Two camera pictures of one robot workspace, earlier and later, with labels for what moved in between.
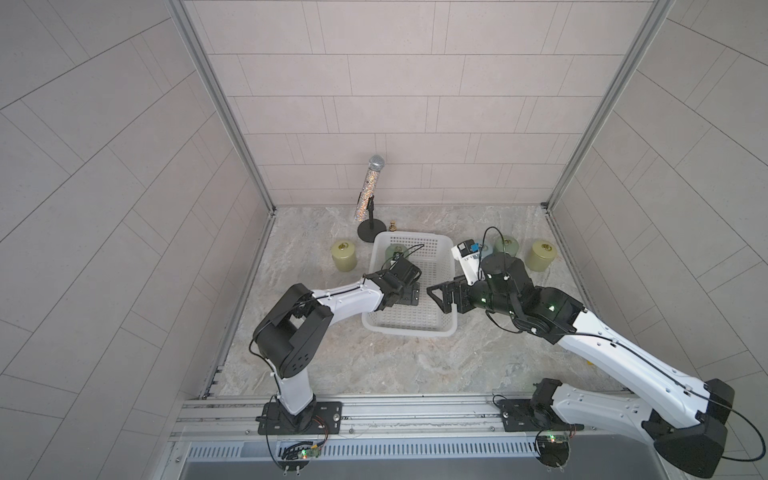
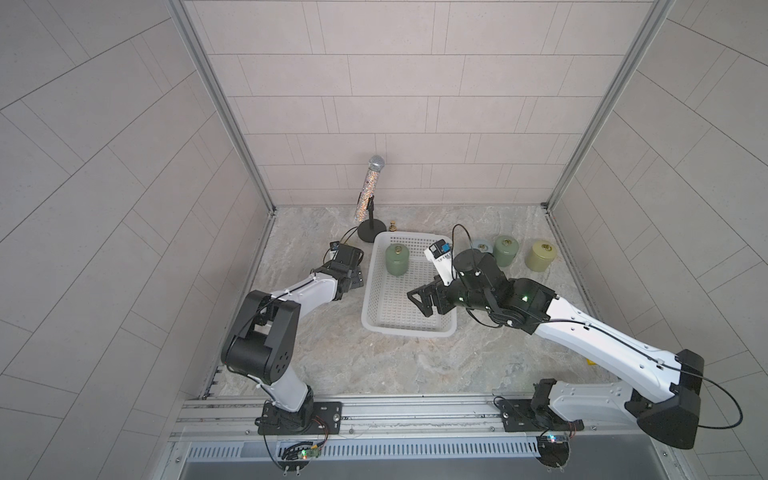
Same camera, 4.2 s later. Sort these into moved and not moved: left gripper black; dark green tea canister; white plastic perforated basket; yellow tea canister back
Moved: left gripper black
Not moved: dark green tea canister; yellow tea canister back; white plastic perforated basket
